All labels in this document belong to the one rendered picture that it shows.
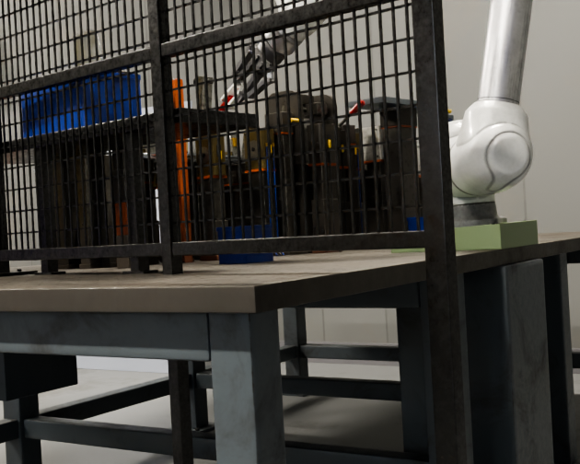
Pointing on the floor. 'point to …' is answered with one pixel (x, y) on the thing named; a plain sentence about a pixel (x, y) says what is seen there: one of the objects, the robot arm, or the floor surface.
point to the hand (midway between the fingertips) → (233, 96)
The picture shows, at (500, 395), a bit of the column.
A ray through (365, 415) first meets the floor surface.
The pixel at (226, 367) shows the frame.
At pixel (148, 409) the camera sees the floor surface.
